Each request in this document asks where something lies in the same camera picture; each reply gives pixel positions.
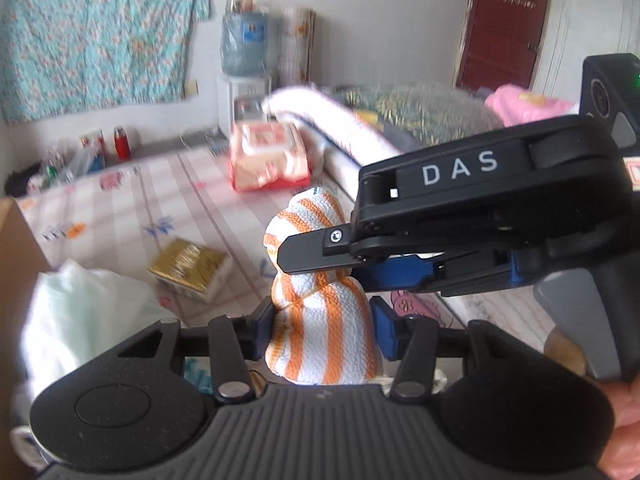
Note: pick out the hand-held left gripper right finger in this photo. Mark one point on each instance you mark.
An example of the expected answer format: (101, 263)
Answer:
(382, 331)

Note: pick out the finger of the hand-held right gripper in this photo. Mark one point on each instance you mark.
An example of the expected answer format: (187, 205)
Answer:
(310, 252)
(395, 272)

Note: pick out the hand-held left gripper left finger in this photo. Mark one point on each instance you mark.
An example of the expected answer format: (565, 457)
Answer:
(262, 331)

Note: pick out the orange striped white towel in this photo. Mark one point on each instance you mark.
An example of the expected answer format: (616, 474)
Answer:
(320, 330)

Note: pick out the brown cardboard box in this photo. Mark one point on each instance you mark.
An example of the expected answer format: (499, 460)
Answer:
(15, 260)

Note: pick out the person's right hand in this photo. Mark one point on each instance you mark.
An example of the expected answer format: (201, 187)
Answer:
(627, 430)

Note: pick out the white folded quilt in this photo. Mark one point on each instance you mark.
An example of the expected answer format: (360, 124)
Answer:
(340, 170)

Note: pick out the pink pillow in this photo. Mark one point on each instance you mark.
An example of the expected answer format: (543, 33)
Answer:
(520, 105)

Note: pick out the gold tissue packet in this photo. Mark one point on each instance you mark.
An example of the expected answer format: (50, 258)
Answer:
(187, 265)

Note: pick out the pink wet wipes pack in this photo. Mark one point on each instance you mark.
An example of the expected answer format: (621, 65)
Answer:
(265, 155)

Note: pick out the green leaf pattern pillow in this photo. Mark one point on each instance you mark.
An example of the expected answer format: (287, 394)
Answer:
(430, 110)

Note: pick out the white checked blanket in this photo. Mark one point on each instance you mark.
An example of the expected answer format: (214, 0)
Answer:
(320, 115)

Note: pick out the dark red door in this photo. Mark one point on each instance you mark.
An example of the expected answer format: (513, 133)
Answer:
(500, 25)

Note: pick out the white plastic bag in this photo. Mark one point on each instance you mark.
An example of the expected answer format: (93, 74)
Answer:
(75, 320)

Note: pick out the rolled floral mat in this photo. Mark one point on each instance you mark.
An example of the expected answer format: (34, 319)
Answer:
(297, 45)

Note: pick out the red thermos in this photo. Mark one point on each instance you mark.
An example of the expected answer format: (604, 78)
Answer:
(122, 144)

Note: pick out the pink plastic bottle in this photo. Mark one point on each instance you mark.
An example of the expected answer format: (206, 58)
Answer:
(245, 1)

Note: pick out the black cloth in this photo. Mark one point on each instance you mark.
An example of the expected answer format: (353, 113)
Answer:
(22, 180)

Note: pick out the wall socket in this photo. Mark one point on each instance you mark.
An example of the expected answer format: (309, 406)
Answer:
(191, 88)

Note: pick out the teal floral wall cloth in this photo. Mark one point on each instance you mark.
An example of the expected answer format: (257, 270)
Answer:
(90, 35)

